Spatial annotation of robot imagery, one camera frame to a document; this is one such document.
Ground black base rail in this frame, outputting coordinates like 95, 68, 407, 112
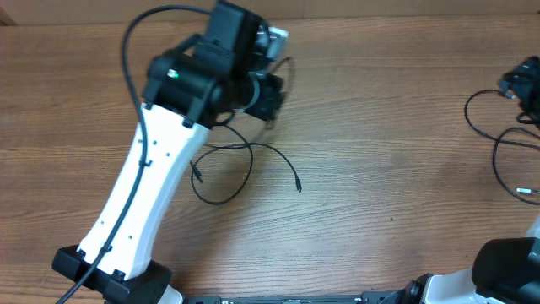
183, 290, 403, 304

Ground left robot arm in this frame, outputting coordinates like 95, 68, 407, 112
51, 1, 289, 303

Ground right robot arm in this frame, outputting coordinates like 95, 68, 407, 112
375, 56, 539, 304

